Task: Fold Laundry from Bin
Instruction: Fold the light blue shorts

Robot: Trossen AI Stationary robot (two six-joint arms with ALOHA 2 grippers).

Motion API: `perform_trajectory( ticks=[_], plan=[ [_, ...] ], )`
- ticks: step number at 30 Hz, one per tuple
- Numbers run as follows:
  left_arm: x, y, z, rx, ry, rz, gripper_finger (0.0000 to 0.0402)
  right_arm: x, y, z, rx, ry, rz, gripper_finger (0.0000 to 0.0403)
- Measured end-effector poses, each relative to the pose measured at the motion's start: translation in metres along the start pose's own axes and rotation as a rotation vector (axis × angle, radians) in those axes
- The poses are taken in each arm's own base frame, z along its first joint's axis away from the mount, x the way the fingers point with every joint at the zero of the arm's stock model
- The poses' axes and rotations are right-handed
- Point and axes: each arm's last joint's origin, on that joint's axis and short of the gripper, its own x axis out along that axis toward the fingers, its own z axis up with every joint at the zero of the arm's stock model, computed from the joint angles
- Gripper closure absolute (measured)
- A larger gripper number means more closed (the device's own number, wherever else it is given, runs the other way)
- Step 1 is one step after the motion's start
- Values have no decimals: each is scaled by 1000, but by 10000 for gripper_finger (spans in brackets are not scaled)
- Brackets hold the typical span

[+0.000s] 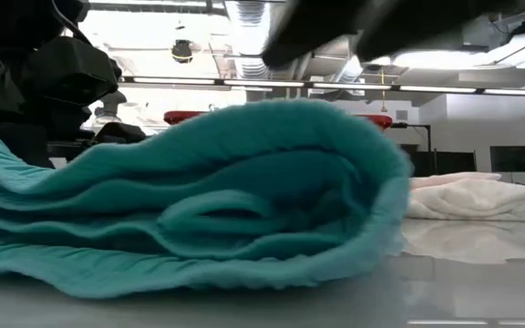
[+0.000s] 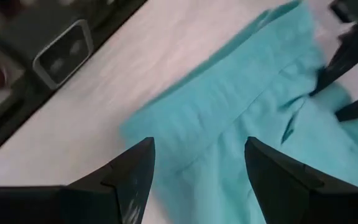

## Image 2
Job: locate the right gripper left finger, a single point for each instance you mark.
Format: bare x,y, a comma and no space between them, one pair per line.
129,174

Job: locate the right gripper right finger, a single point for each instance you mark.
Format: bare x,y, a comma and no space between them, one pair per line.
284,186

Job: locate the teal garment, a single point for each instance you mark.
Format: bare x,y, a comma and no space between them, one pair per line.
228,93

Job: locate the silver framed table camera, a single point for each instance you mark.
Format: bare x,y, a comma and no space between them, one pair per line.
64,54

